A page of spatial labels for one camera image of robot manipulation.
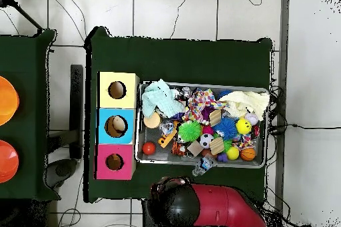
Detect blue spiky ball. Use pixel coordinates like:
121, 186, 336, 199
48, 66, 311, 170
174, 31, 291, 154
214, 117, 239, 142

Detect toy hamburger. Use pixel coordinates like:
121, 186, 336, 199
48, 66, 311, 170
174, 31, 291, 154
143, 112, 162, 130

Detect large yellow ball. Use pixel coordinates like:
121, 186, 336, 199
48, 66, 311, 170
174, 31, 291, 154
236, 117, 252, 136

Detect shallow clear mesh bin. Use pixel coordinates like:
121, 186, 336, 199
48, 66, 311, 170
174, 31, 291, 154
135, 81, 269, 170

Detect mint green cloth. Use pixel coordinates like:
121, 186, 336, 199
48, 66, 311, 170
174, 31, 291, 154
141, 79, 186, 119

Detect cream yellow cloth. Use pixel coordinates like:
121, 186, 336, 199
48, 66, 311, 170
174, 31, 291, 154
220, 91, 271, 122

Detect black stand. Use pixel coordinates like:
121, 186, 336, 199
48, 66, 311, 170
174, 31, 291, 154
69, 64, 85, 160

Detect green furry monster toy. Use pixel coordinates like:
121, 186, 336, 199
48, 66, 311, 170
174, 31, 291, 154
178, 120, 203, 142

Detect orange bowl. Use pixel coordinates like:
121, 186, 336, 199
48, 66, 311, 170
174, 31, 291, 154
0, 139, 20, 184
0, 75, 20, 127

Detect orange flat plastic toy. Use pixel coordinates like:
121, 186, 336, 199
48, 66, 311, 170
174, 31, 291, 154
157, 128, 178, 148

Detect wooden box with three holes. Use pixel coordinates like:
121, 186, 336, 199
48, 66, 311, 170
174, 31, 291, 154
95, 71, 141, 181

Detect black cable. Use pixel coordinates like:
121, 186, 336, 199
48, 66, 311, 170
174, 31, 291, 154
268, 122, 341, 132
170, 0, 194, 39

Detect red ball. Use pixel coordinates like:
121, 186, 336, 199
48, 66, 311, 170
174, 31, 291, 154
142, 141, 157, 156

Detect dark green table cloth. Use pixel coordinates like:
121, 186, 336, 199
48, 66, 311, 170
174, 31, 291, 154
84, 26, 274, 206
0, 29, 57, 201

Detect colourful polka dot cloth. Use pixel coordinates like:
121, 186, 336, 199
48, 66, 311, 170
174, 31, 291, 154
183, 88, 225, 126

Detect orange toy basketball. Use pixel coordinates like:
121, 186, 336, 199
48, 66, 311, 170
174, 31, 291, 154
239, 147, 256, 162

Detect orange striped tiger plush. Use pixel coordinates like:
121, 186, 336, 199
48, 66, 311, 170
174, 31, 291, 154
170, 140, 187, 158

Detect crushed clear plastic bottle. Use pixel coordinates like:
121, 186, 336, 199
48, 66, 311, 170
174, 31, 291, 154
192, 154, 219, 178

